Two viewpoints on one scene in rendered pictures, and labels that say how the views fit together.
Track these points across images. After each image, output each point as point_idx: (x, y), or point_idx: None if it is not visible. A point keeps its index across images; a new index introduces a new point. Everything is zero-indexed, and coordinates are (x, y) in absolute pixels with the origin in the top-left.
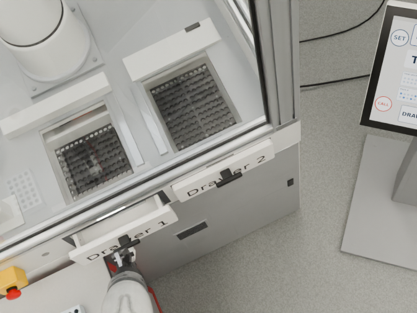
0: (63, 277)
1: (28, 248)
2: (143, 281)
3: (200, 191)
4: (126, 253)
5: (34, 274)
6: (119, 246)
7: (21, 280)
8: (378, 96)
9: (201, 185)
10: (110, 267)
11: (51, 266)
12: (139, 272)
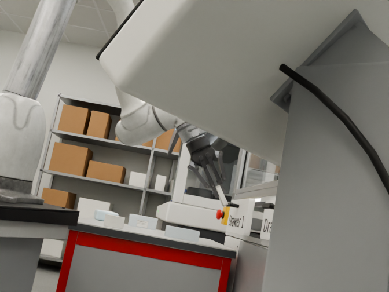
0: (223, 246)
1: (243, 191)
2: (196, 132)
3: (266, 234)
4: (221, 171)
5: (231, 245)
6: (232, 227)
7: (226, 212)
8: None
9: (270, 219)
10: (222, 277)
11: (234, 247)
12: (203, 141)
